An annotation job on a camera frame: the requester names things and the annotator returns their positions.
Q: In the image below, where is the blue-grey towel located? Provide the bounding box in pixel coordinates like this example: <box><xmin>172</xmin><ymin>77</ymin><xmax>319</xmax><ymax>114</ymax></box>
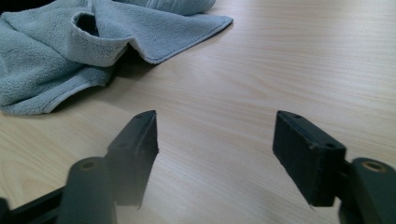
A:
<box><xmin>0</xmin><ymin>0</ymin><xmax>234</xmax><ymax>117</ymax></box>

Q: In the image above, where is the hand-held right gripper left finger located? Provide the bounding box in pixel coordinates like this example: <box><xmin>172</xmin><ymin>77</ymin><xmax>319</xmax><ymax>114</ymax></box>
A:
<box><xmin>106</xmin><ymin>109</ymin><xmax>161</xmax><ymax>209</ymax></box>

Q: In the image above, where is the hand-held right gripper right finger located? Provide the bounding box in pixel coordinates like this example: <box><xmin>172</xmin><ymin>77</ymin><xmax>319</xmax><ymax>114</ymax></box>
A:
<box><xmin>272</xmin><ymin>110</ymin><xmax>347</xmax><ymax>208</ymax></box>

